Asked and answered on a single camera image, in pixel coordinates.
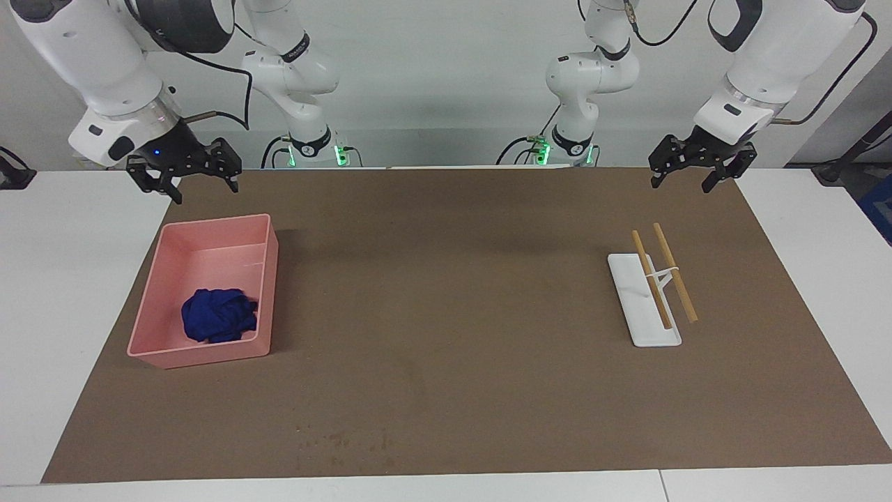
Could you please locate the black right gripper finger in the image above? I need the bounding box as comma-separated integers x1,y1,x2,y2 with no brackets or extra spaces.
208,137,243,192
127,159,183,205

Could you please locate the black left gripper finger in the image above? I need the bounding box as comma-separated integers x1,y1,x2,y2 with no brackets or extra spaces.
648,136,692,189
702,143,758,194

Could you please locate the blue cloth towel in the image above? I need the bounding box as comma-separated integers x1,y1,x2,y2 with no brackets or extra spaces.
181,288,260,344

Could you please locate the pink plastic bin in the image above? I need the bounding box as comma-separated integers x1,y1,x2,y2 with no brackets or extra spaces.
127,213,279,370

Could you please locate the wooden rack rod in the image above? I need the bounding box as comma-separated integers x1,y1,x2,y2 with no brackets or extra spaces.
631,230,672,330
653,222,699,324

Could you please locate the blue box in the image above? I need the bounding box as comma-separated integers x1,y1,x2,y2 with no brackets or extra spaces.
859,174,892,246

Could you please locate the brown table mat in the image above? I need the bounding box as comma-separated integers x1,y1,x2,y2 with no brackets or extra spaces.
40,166,892,484

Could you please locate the black right base cable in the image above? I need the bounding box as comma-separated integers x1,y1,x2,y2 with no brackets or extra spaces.
262,135,292,169

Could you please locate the black base cable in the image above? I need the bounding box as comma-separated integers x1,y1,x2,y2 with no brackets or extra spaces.
496,105,562,167
262,135,292,169

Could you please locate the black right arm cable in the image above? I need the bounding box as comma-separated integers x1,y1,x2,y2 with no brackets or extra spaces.
185,21,253,132

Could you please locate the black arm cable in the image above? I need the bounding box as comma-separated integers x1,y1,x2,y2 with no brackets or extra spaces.
629,0,877,126
185,21,253,132

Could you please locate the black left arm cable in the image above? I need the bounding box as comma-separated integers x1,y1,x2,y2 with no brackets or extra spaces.
629,0,877,126

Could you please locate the black clamp mount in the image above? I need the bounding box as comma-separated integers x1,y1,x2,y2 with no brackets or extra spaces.
0,146,37,190

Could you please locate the black left base cable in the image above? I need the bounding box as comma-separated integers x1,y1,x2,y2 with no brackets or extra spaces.
496,105,562,167

